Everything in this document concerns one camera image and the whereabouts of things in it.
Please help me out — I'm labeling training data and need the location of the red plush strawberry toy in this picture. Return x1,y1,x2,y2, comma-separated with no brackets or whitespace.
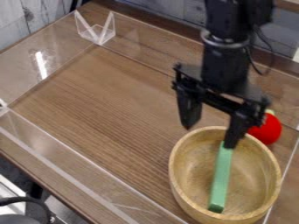
247,109,283,145

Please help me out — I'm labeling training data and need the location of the wooden bowl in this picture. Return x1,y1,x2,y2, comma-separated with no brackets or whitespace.
168,126,282,224

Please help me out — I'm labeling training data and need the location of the black cable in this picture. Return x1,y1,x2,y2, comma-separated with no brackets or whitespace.
247,25,276,76

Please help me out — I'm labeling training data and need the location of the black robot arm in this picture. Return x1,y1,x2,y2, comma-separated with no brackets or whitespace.
172,0,274,149

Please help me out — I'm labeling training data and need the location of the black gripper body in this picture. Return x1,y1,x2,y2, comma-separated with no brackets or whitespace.
172,43,270,126

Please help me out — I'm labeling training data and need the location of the green rectangular block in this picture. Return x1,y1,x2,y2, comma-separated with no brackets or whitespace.
208,143,233,214

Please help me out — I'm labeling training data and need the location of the clear acrylic corner bracket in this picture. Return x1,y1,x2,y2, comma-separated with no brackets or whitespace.
73,10,116,46

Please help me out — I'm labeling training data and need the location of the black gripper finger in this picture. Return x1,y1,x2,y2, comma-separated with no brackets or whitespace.
176,88,201,130
224,112,255,149

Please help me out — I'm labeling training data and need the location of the black device with screw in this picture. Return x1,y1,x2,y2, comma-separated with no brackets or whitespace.
0,206,63,224

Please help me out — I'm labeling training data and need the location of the clear acrylic tray wall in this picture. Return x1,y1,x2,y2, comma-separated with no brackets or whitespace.
0,100,188,224

